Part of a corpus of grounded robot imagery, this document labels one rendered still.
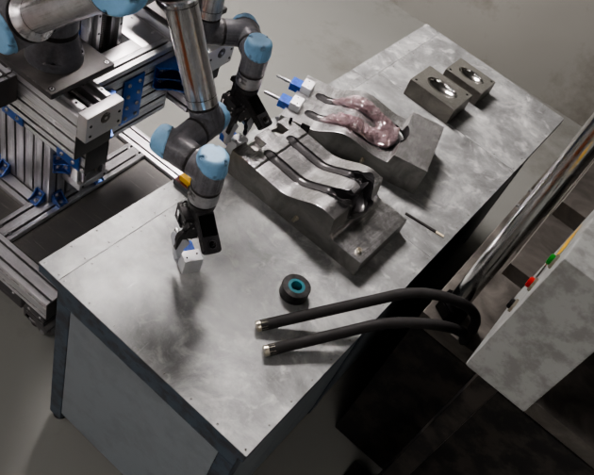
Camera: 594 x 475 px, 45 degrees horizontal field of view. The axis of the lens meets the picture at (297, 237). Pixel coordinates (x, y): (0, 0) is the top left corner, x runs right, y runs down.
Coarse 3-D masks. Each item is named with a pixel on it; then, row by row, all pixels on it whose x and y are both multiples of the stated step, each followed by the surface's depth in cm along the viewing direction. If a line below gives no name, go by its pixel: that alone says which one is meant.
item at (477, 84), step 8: (456, 64) 279; (464, 64) 281; (448, 72) 275; (456, 72) 276; (464, 72) 280; (472, 72) 280; (480, 72) 281; (456, 80) 275; (464, 80) 274; (472, 80) 279; (480, 80) 278; (488, 80) 279; (464, 88) 274; (472, 88) 272; (480, 88) 273; (488, 88) 275; (472, 96) 274; (480, 96) 273; (472, 104) 276
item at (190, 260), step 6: (174, 228) 192; (192, 246) 188; (186, 252) 185; (192, 252) 186; (198, 252) 186; (180, 258) 186; (186, 258) 184; (192, 258) 184; (198, 258) 185; (180, 264) 186; (186, 264) 184; (192, 264) 185; (198, 264) 186; (180, 270) 187; (186, 270) 186; (192, 270) 188; (198, 270) 189
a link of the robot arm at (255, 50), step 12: (252, 36) 193; (264, 36) 195; (240, 48) 197; (252, 48) 192; (264, 48) 192; (240, 60) 198; (252, 60) 194; (264, 60) 195; (240, 72) 199; (252, 72) 197; (264, 72) 199
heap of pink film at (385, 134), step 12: (348, 96) 240; (360, 96) 239; (360, 108) 236; (372, 108) 236; (324, 120) 232; (336, 120) 231; (348, 120) 229; (360, 120) 228; (384, 120) 236; (360, 132) 229; (372, 132) 231; (384, 132) 234; (396, 132) 235; (384, 144) 231
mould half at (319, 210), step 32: (288, 128) 222; (256, 160) 209; (288, 160) 213; (256, 192) 211; (288, 192) 205; (320, 192) 204; (320, 224) 202; (352, 224) 208; (384, 224) 212; (352, 256) 200
